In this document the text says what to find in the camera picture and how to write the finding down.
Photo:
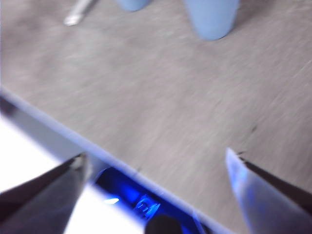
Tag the blue-lit black device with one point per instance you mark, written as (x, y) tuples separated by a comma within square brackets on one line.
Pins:
[(126, 192)]

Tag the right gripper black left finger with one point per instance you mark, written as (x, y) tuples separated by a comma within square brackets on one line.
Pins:
[(36, 200)]

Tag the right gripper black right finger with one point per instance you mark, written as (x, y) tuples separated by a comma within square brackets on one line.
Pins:
[(273, 202)]

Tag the blue ribbed plastic cup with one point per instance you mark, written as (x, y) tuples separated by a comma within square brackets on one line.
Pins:
[(212, 19), (131, 4)]

